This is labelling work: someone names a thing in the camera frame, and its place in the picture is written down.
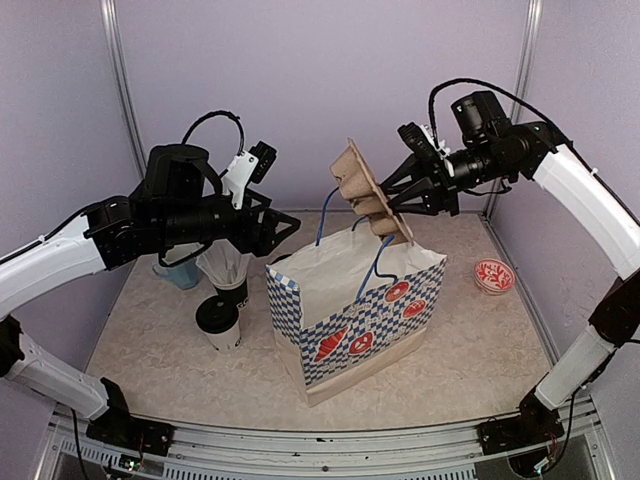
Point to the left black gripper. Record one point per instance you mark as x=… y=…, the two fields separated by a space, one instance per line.
x=263 y=242

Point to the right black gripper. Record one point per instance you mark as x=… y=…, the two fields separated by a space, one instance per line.
x=440 y=190

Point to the brown cardboard cup carrier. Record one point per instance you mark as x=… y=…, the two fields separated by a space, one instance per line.
x=357 y=186

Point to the checkered paper takeout bag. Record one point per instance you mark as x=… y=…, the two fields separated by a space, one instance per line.
x=349 y=305

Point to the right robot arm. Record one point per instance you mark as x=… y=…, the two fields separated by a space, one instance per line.
x=495 y=148

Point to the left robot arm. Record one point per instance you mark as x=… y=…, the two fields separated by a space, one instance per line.
x=182 y=200

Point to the bundle of wrapped white straws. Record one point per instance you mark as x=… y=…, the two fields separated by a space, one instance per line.
x=224 y=266

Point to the black paper cup with straws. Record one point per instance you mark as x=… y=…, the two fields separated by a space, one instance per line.
x=236 y=293

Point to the light blue ceramic mug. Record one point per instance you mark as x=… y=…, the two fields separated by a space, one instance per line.
x=185 y=276

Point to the red patterned small bowl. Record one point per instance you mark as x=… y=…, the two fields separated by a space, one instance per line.
x=493 y=276

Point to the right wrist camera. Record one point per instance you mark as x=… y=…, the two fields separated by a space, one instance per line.
x=419 y=140

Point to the right aluminium corner post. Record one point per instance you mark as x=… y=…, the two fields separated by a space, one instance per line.
x=525 y=67

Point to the aluminium corner post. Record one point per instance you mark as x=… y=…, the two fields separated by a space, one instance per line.
x=525 y=67
x=118 y=65

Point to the left aluminium corner post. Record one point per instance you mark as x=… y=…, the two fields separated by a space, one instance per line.
x=118 y=65

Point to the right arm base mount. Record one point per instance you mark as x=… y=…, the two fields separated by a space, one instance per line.
x=520 y=430

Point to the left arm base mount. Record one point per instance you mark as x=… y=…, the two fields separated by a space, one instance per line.
x=117 y=427

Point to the aluminium front rail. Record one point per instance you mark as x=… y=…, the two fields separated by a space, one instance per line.
x=447 y=451

